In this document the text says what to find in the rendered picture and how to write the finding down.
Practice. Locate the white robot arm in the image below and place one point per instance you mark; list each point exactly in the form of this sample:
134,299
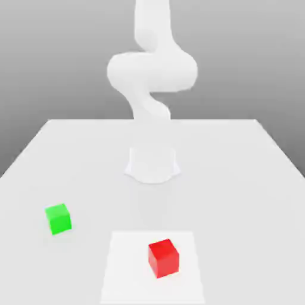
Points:
152,71

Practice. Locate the small green cube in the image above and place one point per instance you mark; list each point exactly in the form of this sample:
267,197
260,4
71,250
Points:
58,219

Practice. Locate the small red cube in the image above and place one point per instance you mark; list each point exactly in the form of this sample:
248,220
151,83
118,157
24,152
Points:
164,258

